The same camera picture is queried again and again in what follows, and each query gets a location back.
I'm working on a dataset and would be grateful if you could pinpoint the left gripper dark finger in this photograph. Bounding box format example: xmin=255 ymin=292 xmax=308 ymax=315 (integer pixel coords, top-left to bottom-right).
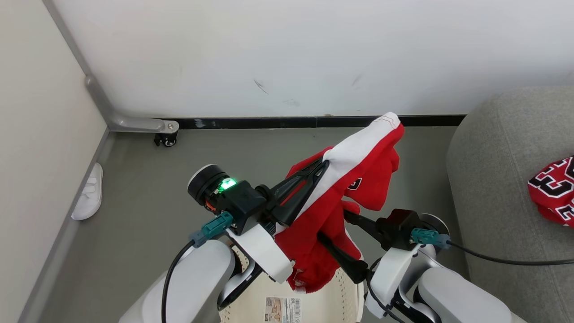
xmin=268 ymin=159 xmax=330 ymax=201
xmin=274 ymin=170 xmax=328 ymax=227

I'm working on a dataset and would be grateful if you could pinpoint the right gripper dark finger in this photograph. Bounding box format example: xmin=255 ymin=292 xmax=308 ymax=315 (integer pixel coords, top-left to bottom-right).
xmin=317 ymin=231 xmax=370 ymax=284
xmin=344 ymin=211 xmax=384 ymax=241

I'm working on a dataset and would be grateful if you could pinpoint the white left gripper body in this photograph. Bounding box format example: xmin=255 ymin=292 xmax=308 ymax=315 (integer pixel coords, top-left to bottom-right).
xmin=226 ymin=184 xmax=295 ymax=284

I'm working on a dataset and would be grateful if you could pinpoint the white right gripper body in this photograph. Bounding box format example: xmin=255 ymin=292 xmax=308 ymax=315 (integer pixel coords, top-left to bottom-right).
xmin=365 ymin=245 xmax=425 ymax=319

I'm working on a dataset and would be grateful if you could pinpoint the red and white garment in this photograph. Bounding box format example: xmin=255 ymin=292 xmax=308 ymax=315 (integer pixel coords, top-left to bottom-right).
xmin=274 ymin=112 xmax=405 ymax=295

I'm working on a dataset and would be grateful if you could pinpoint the red jersey with black print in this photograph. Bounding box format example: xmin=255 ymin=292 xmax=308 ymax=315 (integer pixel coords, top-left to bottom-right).
xmin=527 ymin=155 xmax=574 ymax=227

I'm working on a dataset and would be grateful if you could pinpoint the grey fabric sofa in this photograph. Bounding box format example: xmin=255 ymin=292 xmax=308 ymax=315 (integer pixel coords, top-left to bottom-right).
xmin=446 ymin=86 xmax=574 ymax=323

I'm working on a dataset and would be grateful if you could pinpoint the white perforated laundry basket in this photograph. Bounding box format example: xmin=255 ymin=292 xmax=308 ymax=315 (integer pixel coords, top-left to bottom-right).
xmin=218 ymin=244 xmax=365 ymax=323

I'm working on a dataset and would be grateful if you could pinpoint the black baseboard strip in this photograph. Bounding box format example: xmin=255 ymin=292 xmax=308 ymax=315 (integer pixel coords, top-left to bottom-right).
xmin=155 ymin=114 xmax=467 ymax=131

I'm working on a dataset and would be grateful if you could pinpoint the paper barcode label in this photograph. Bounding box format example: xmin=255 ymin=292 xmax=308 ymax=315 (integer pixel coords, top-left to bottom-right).
xmin=264 ymin=297 xmax=302 ymax=323

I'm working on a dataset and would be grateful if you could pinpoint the right gripper round motor housing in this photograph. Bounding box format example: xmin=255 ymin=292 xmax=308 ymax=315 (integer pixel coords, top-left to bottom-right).
xmin=421 ymin=213 xmax=450 ymax=236

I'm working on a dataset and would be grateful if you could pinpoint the gripper round motor housing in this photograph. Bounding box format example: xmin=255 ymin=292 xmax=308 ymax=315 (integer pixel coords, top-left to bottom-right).
xmin=187 ymin=163 xmax=230 ymax=208
xmin=421 ymin=213 xmax=450 ymax=236

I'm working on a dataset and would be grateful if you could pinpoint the left gripper round motor housing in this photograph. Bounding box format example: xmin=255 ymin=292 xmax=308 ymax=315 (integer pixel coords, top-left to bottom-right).
xmin=187 ymin=163 xmax=230 ymax=208

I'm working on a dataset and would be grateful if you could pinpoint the black caster wheel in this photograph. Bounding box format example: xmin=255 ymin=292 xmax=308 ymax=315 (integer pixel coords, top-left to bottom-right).
xmin=153 ymin=133 xmax=178 ymax=148

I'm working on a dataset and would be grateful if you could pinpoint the white slipper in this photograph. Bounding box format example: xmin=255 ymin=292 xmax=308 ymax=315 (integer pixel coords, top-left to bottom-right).
xmin=70 ymin=162 xmax=104 ymax=222

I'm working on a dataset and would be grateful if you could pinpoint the thin black right gripper cable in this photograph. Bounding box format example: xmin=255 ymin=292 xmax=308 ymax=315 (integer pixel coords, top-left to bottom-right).
xmin=366 ymin=259 xmax=406 ymax=323

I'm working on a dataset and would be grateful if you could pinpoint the grey metal frame bar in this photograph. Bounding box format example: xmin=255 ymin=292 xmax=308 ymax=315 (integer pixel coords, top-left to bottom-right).
xmin=42 ymin=0 xmax=180 ymax=134

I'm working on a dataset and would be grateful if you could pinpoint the grey wall skirting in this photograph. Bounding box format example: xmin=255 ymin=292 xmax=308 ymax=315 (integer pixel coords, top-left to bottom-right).
xmin=17 ymin=127 xmax=112 ymax=323

